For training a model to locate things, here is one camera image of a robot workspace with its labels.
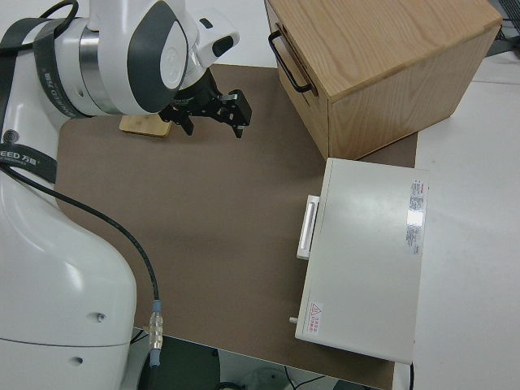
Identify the brown table mat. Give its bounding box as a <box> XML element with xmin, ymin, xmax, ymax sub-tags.
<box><xmin>54</xmin><ymin>63</ymin><xmax>420</xmax><ymax>390</ymax></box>

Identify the black cable with metal connector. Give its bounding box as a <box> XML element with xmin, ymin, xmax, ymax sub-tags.
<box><xmin>0</xmin><ymin>162</ymin><xmax>166</xmax><ymax>390</ymax></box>

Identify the black cabinet handle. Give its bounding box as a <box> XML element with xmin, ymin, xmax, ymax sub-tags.
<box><xmin>267</xmin><ymin>31</ymin><xmax>319</xmax><ymax>97</ymax></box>

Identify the black arm gripper cable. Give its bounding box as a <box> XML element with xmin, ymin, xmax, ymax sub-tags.
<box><xmin>0</xmin><ymin>0</ymin><xmax>80</xmax><ymax>56</ymax></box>

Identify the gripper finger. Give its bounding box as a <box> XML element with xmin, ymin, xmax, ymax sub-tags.
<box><xmin>232</xmin><ymin>89</ymin><xmax>254</xmax><ymax>140</ymax></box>
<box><xmin>158</xmin><ymin>105</ymin><xmax>195</xmax><ymax>137</ymax></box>

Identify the wooden mug tree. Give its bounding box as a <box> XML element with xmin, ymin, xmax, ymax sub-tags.
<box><xmin>119</xmin><ymin>113</ymin><xmax>173</xmax><ymax>140</ymax></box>

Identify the white toaster oven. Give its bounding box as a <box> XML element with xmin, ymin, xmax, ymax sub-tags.
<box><xmin>288</xmin><ymin>157</ymin><xmax>431</xmax><ymax>365</ymax></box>

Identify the wooden cabinet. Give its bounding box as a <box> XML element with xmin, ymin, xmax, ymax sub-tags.
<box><xmin>263</xmin><ymin>0</ymin><xmax>504</xmax><ymax>162</ymax></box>

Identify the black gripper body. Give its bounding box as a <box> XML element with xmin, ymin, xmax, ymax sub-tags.
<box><xmin>165</xmin><ymin>69</ymin><xmax>241</xmax><ymax>124</ymax></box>

